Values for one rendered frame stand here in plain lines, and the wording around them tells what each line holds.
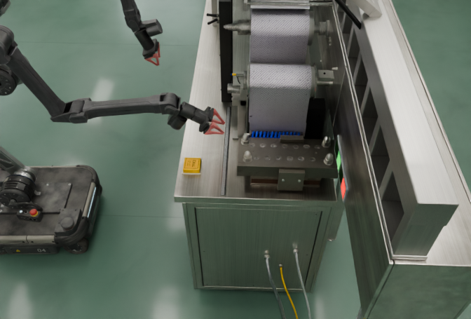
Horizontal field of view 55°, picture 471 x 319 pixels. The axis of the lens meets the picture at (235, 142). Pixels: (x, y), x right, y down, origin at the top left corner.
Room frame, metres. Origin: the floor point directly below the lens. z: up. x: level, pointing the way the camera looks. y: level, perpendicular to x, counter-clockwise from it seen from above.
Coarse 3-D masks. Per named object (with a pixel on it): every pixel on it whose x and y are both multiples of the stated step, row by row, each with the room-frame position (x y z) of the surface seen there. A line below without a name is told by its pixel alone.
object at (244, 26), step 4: (240, 20) 1.68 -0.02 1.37; (244, 20) 1.68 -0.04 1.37; (248, 20) 1.68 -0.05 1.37; (240, 24) 1.66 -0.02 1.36; (244, 24) 1.66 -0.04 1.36; (248, 24) 1.66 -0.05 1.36; (240, 28) 1.65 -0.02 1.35; (244, 28) 1.65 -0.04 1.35; (248, 28) 1.65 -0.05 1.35; (240, 32) 1.65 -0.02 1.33; (244, 32) 1.65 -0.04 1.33; (248, 32) 1.65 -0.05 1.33
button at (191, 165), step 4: (184, 160) 1.29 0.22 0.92; (188, 160) 1.29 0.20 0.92; (192, 160) 1.29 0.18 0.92; (196, 160) 1.29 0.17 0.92; (200, 160) 1.30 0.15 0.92; (184, 164) 1.27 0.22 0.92; (188, 164) 1.27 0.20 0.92; (192, 164) 1.27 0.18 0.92; (196, 164) 1.27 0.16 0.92; (184, 168) 1.25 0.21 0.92; (188, 168) 1.25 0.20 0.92; (192, 168) 1.25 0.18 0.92; (196, 168) 1.25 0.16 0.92; (188, 172) 1.24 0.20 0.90; (192, 172) 1.24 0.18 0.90; (196, 172) 1.24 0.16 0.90
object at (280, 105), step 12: (252, 96) 1.36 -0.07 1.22; (264, 96) 1.36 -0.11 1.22; (276, 96) 1.36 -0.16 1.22; (288, 96) 1.36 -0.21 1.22; (300, 96) 1.36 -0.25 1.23; (252, 108) 1.36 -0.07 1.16; (264, 108) 1.36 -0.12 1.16; (276, 108) 1.36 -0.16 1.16; (288, 108) 1.36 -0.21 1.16; (300, 108) 1.36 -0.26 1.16; (252, 120) 1.36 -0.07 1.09; (264, 120) 1.36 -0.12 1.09; (276, 120) 1.36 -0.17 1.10; (288, 120) 1.36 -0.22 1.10; (300, 120) 1.36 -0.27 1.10
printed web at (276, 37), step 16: (256, 16) 1.65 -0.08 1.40; (272, 16) 1.64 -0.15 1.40; (288, 16) 1.64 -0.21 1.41; (304, 16) 1.64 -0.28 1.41; (256, 32) 1.60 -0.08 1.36; (272, 32) 1.60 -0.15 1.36; (288, 32) 1.60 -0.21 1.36; (304, 32) 1.60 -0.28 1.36; (256, 48) 1.60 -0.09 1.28; (272, 48) 1.60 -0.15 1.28; (288, 48) 1.60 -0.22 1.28; (304, 48) 1.59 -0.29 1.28; (256, 80) 1.38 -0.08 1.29; (272, 80) 1.38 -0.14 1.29; (288, 80) 1.37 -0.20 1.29; (304, 80) 1.37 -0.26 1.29
